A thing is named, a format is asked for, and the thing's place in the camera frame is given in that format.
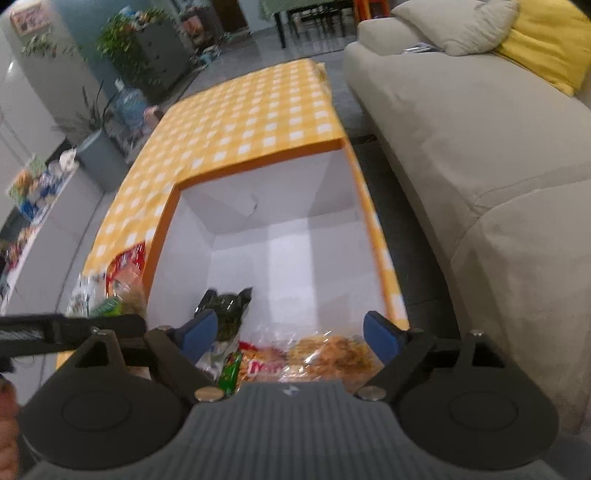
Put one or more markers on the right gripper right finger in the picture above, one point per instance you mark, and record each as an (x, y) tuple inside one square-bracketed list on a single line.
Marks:
[(402, 352)]

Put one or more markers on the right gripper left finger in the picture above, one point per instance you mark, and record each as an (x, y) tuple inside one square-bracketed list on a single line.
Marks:
[(175, 353)]

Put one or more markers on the clear bag fried snacks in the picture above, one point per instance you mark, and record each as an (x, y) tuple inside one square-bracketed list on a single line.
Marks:
[(328, 357)]

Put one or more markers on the green candy bar wrapper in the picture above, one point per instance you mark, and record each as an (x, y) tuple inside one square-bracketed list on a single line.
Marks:
[(228, 379)]

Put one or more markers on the dark seaweed snack pack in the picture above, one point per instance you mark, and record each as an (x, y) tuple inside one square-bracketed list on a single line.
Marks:
[(228, 308)]

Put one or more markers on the green biscuit pack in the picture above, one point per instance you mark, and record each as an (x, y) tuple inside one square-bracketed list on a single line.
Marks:
[(128, 302)]

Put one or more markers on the Mimi red snack bag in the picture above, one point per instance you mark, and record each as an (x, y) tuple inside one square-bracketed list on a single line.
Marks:
[(260, 363)]

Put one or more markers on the pale green cookie bag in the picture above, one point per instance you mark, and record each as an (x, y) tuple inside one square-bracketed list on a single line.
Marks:
[(87, 294)]

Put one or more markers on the red chip bag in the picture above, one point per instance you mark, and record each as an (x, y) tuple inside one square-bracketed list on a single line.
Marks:
[(125, 268)]

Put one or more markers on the chocolate pastry clear wrapper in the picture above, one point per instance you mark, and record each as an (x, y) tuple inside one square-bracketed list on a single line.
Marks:
[(213, 360)]

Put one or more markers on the person's left hand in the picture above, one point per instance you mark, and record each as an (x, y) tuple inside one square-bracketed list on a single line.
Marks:
[(9, 431)]

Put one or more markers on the white tv console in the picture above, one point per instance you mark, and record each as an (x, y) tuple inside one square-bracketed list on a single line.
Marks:
[(36, 284)]

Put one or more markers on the teddy bear picture box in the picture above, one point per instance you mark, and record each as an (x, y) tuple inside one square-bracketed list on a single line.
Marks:
[(34, 189)]

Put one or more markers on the orange cardboard box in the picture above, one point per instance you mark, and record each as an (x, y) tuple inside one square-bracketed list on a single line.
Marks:
[(296, 235)]

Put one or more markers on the beige sofa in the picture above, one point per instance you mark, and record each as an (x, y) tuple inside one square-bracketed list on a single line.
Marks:
[(496, 165)]

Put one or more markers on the pink small heater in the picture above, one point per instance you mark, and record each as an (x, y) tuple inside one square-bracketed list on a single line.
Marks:
[(152, 116)]

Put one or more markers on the spiky potted plant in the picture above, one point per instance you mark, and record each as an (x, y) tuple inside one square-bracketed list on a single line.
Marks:
[(96, 117)]

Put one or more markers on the blue water jug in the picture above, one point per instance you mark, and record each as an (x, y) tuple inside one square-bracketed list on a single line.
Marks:
[(130, 104)]

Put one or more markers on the yellow checkered tablecloth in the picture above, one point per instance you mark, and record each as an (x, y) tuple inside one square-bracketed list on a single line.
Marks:
[(280, 113)]

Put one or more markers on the grey drawer cabinet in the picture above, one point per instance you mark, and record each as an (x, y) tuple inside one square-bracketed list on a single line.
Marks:
[(165, 52)]

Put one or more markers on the leafy potted plant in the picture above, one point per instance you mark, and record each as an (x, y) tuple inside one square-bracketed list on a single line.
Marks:
[(118, 43)]

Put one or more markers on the beige cushion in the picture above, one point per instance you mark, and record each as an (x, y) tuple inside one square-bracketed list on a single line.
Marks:
[(461, 28)]

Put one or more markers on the yellow cushion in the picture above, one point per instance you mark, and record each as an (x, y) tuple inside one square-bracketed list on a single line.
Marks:
[(552, 40)]

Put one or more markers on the dining table green cloth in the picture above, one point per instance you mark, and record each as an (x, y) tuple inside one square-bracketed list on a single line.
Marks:
[(284, 13)]

